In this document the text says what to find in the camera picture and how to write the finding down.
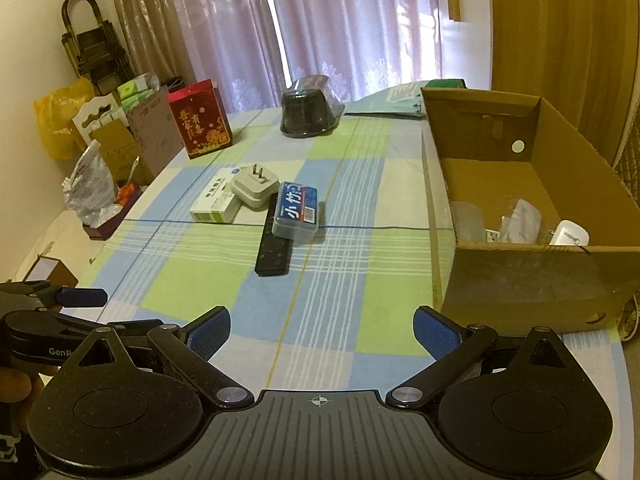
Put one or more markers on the tan cardboard box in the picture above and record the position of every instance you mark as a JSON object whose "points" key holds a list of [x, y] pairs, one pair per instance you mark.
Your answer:
{"points": [[119, 150]]}

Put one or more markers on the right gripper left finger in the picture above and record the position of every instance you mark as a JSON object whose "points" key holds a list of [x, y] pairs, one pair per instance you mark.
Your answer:
{"points": [[186, 351]]}

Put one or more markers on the crumpled clear plastic bag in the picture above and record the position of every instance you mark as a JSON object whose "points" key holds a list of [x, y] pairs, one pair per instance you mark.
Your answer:
{"points": [[90, 189]]}

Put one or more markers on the green tissue packs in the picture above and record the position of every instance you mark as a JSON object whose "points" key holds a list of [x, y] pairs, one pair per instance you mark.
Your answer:
{"points": [[138, 87]]}

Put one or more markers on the black folding step ladder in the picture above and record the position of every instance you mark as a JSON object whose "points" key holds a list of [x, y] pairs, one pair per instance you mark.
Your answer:
{"points": [[96, 54]]}

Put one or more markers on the dark red tray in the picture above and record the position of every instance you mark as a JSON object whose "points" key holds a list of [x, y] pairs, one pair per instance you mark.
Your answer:
{"points": [[113, 217]]}

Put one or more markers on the red gift box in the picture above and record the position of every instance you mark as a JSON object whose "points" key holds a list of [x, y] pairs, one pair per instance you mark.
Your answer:
{"points": [[201, 119]]}

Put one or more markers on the pink sheer curtain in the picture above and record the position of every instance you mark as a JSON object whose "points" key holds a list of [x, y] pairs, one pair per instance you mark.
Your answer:
{"points": [[254, 49]]}

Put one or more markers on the white power adapter plug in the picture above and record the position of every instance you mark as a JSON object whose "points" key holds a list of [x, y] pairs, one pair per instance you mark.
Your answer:
{"points": [[254, 184]]}

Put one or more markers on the white cutout gift box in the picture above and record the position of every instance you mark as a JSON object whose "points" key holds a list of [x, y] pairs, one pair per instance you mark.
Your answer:
{"points": [[97, 113]]}

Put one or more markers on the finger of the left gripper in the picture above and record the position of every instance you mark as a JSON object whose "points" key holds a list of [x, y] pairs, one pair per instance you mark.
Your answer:
{"points": [[81, 297], [132, 334]]}

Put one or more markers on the blue label plastic case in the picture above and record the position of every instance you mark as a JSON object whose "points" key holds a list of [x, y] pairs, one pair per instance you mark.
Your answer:
{"points": [[296, 215]]}

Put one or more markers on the black bowl stack wrapped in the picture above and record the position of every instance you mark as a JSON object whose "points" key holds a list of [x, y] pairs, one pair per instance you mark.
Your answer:
{"points": [[310, 107]]}

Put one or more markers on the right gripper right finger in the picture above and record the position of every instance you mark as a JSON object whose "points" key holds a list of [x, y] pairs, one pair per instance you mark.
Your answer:
{"points": [[454, 348]]}

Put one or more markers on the white green medicine box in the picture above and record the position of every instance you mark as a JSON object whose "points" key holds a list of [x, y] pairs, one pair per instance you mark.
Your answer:
{"points": [[217, 203]]}

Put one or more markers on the black remote control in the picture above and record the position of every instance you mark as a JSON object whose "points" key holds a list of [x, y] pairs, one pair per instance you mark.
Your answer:
{"points": [[274, 252]]}

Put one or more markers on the white adapter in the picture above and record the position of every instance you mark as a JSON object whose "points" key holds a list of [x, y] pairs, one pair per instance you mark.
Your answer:
{"points": [[468, 222]]}

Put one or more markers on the checkered tablecloth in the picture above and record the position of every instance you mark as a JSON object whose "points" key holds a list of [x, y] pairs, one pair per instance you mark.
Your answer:
{"points": [[341, 317]]}

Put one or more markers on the green mailer bag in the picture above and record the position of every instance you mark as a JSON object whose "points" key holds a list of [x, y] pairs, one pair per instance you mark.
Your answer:
{"points": [[402, 101]]}

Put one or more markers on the yellow plastic bag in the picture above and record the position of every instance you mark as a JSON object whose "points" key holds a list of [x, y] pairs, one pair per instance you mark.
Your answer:
{"points": [[55, 111]]}

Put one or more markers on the brown paper bag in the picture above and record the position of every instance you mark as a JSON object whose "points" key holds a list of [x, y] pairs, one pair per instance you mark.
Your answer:
{"points": [[155, 131]]}

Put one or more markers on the white remote control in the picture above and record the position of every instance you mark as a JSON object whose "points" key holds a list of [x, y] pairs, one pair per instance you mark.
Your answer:
{"points": [[569, 233]]}

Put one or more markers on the brown cardboard box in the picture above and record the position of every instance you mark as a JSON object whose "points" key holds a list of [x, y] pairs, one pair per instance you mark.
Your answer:
{"points": [[490, 149]]}

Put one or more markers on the person's left hand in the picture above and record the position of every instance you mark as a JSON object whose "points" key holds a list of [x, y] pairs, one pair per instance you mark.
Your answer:
{"points": [[19, 392]]}

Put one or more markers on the brown drape curtain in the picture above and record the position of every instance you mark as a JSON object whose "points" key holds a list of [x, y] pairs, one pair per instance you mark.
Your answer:
{"points": [[154, 39]]}

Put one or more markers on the grey item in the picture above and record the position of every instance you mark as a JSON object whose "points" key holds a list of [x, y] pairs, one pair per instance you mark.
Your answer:
{"points": [[522, 225]]}

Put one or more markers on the small brown box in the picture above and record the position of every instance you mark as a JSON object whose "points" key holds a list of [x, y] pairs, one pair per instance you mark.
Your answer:
{"points": [[52, 270]]}

